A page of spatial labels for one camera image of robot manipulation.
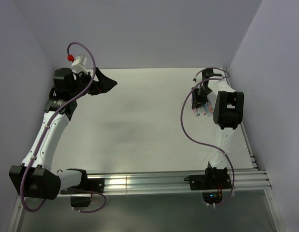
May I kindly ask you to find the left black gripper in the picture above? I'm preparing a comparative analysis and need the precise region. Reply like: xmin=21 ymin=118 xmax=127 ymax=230
xmin=70 ymin=67 xmax=117 ymax=100

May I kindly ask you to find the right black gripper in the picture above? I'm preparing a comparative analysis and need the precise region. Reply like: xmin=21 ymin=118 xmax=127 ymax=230
xmin=192 ymin=86 xmax=212 ymax=109

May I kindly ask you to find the light blue highlighter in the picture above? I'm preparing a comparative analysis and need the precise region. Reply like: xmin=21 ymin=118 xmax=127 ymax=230
xmin=202 ymin=103 xmax=211 ymax=117

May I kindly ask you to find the pink highlighter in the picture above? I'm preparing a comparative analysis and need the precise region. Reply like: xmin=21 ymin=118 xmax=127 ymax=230
xmin=193 ymin=108 xmax=200 ymax=116

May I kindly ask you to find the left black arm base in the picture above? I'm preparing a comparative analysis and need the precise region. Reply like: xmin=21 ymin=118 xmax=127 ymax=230
xmin=69 ymin=178 xmax=106 ymax=208

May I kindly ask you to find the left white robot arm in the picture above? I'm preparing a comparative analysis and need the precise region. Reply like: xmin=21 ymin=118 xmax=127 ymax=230
xmin=9 ymin=68 xmax=118 ymax=200

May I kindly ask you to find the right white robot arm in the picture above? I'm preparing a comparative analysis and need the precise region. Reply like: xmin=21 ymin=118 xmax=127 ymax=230
xmin=191 ymin=68 xmax=244 ymax=169

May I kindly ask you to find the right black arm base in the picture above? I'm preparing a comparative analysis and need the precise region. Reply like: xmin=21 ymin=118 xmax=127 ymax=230
xmin=184 ymin=167 xmax=233 ymax=190

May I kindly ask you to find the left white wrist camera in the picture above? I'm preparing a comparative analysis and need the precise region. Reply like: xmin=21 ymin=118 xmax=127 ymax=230
xmin=67 ymin=54 xmax=88 ymax=73

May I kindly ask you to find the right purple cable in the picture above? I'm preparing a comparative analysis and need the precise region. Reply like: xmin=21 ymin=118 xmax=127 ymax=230
xmin=180 ymin=67 xmax=236 ymax=207

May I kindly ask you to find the purple cable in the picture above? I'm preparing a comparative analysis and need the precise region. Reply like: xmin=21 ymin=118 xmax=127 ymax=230
xmin=19 ymin=42 xmax=107 ymax=214
xmin=180 ymin=67 xmax=236 ymax=207

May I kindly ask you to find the aluminium rail frame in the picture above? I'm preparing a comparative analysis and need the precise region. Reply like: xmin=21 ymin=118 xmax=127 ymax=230
xmin=6 ymin=68 xmax=285 ymax=232

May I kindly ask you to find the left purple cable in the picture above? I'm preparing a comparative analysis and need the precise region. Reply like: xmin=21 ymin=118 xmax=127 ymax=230
xmin=19 ymin=42 xmax=107 ymax=214

